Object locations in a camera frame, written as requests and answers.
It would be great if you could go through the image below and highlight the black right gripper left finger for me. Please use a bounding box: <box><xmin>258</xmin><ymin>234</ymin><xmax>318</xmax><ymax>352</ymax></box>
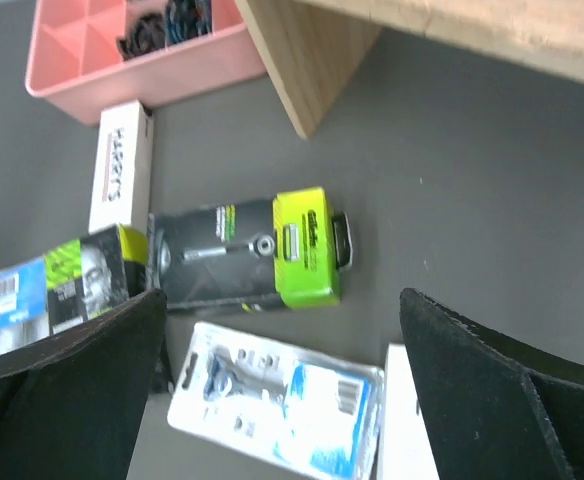
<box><xmin>0</xmin><ymin>289</ymin><xmax>167</xmax><ymax>479</ymax></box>

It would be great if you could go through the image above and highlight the black green Gillette razor box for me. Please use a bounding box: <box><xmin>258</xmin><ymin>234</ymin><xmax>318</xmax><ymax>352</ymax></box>
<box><xmin>146</xmin><ymin>187</ymin><xmax>352</xmax><ymax>316</ymax></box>

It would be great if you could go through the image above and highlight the dark rolled tie in tray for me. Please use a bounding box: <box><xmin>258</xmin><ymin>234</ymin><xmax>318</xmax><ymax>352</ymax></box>
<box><xmin>115</xmin><ymin>12</ymin><xmax>166</xmax><ymax>61</ymax></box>

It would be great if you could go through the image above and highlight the blue white razor blister pack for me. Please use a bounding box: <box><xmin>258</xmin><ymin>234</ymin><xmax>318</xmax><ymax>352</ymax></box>
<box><xmin>167</xmin><ymin>321</ymin><xmax>384</xmax><ymax>479</ymax></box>

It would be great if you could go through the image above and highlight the blue rolled tie in tray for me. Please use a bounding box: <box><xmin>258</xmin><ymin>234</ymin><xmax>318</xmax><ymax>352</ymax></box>
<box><xmin>164</xmin><ymin>0</ymin><xmax>213</xmax><ymax>46</ymax></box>

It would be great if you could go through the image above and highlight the black green face-print razor box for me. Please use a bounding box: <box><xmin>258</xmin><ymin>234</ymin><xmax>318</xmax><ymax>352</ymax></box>
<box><xmin>0</xmin><ymin>224</ymin><xmax>148</xmax><ymax>355</ymax></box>

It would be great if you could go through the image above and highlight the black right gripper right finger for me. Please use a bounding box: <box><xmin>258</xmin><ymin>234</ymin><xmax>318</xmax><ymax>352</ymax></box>
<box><xmin>400</xmin><ymin>288</ymin><xmax>584</xmax><ymax>479</ymax></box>

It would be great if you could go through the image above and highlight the pink divided organizer tray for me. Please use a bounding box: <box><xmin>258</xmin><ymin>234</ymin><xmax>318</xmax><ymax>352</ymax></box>
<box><xmin>25</xmin><ymin>1</ymin><xmax>266</xmax><ymax>125</ymax></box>

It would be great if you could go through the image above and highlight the light wooden two-tier shelf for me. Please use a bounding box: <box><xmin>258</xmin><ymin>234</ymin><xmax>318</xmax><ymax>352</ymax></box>
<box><xmin>233</xmin><ymin>0</ymin><xmax>584</xmax><ymax>140</ymax></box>

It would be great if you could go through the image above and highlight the white Harry's razor box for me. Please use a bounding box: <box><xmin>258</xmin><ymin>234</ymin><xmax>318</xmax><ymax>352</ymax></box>
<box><xmin>88</xmin><ymin>100</ymin><xmax>154</xmax><ymax>233</ymax></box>

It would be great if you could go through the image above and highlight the white razor box dark end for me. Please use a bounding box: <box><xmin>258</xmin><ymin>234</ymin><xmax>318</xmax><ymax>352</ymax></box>
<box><xmin>376</xmin><ymin>344</ymin><xmax>439</xmax><ymax>480</ymax></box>

